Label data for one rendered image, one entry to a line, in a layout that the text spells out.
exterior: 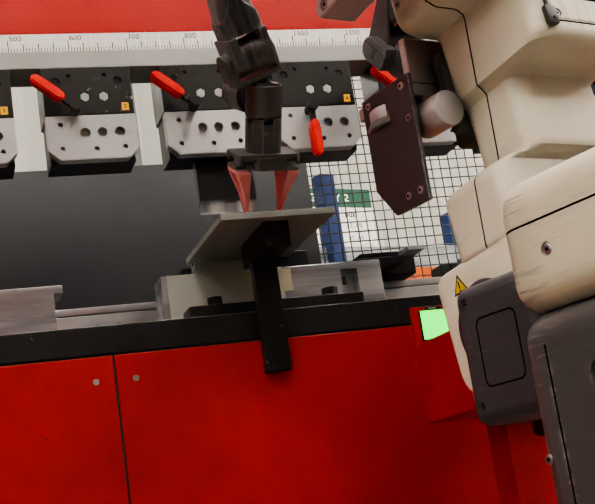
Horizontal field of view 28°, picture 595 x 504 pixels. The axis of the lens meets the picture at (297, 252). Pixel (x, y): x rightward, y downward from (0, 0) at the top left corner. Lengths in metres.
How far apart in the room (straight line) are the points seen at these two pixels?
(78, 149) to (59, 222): 0.55
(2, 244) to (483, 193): 1.37
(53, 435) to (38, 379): 0.09
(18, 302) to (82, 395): 0.22
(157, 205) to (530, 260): 1.60
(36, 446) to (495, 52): 0.87
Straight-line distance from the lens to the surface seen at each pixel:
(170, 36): 2.14
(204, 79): 2.12
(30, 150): 6.77
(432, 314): 1.89
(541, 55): 1.41
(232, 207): 2.09
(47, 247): 2.54
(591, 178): 1.03
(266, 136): 1.86
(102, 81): 2.08
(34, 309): 1.96
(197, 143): 2.07
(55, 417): 1.81
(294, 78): 2.16
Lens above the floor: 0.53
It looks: 13 degrees up
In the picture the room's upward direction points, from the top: 9 degrees counter-clockwise
